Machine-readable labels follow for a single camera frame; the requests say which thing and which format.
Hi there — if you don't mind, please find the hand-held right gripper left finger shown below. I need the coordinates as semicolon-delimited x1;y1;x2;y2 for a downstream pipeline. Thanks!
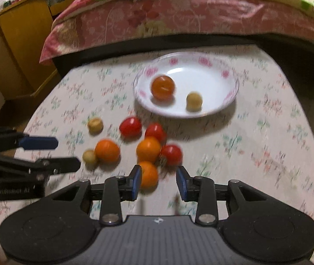
46;165;142;226

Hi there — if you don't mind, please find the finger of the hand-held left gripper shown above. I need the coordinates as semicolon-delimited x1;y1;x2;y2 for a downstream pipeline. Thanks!
0;127;59;153
0;155;81;181

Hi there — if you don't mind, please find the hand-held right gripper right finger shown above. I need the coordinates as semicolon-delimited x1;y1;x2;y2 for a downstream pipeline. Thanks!
176;166;271;225

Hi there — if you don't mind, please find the small tan longan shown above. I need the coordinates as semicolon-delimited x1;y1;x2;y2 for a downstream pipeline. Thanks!
186;92;203;111
82;150;98;166
88;117;104;134

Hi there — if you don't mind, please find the small red tomato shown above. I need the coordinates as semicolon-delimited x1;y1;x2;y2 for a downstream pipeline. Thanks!
119;116;142;139
144;123;166;143
160;144;183;166

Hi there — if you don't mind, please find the white floral plate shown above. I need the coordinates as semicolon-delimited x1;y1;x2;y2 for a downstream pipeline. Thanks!
133;51;240;119

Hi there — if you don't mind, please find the white floral tablecloth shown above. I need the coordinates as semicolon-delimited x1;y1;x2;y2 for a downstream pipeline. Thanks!
0;45;314;265

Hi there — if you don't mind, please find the large orange-red tomato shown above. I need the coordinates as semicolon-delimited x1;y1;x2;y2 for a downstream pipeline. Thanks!
150;75;176;101

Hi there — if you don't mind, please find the yellow wooden cabinet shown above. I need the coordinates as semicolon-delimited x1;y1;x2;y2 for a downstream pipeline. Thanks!
0;0;113;100

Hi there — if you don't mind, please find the pink floral bed sheet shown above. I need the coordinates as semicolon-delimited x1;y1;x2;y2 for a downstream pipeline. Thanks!
39;0;314;66

